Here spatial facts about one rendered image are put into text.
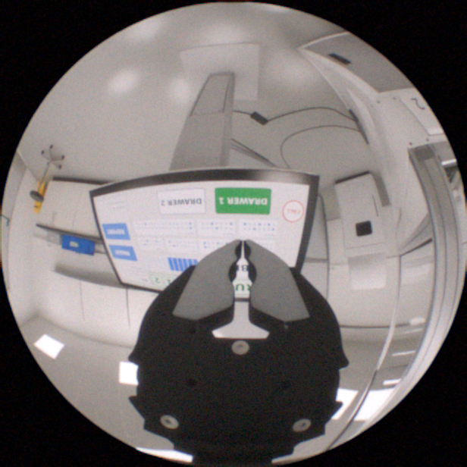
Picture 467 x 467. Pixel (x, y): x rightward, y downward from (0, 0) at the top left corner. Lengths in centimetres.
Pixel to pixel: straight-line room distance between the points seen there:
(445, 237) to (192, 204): 45
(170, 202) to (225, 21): 108
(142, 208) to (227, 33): 105
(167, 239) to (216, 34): 111
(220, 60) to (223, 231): 102
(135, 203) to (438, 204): 55
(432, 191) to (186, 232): 46
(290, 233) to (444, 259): 32
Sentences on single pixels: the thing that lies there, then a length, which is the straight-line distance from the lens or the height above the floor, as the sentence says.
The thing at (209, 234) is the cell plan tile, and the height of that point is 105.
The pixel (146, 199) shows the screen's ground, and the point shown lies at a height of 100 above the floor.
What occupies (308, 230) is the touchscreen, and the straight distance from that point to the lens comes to 32.
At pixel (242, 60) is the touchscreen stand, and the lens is 110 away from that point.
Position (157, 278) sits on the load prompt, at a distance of 43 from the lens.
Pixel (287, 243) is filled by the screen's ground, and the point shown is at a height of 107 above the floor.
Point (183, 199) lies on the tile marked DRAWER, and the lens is 29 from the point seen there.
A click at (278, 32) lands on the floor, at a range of 114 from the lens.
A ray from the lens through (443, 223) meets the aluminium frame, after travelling 31.
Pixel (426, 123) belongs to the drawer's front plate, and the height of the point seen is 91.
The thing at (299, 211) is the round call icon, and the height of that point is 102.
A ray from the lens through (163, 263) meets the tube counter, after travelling 38.
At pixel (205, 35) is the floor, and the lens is 113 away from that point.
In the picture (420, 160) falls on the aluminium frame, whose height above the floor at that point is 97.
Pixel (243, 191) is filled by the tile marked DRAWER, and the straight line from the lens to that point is 27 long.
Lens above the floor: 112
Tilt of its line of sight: 12 degrees down
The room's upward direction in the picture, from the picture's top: 178 degrees counter-clockwise
